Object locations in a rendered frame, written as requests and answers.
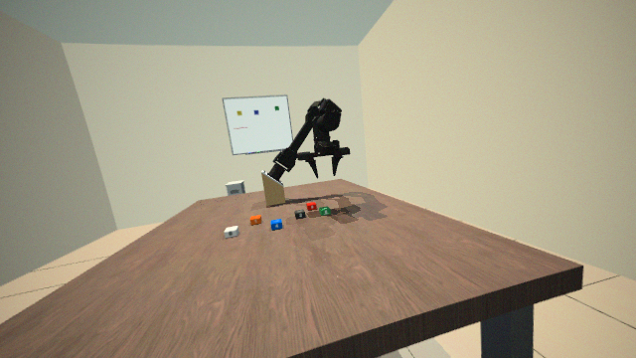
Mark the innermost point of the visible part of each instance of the blue block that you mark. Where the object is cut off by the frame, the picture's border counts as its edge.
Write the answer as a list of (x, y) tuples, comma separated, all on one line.
[(276, 224)]

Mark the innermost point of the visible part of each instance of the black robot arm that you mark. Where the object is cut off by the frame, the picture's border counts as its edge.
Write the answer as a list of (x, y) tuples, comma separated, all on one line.
[(324, 119)]

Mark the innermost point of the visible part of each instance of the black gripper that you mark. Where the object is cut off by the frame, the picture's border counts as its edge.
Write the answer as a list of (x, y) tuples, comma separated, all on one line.
[(309, 157)]

